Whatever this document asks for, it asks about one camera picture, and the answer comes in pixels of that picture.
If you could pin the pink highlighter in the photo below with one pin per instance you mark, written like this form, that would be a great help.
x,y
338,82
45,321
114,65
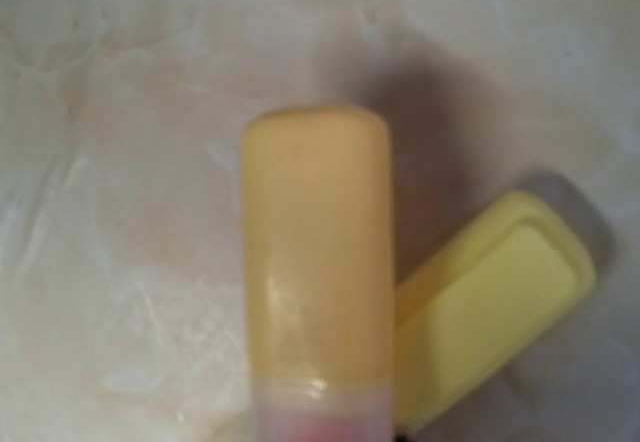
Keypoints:
x,y
319,274

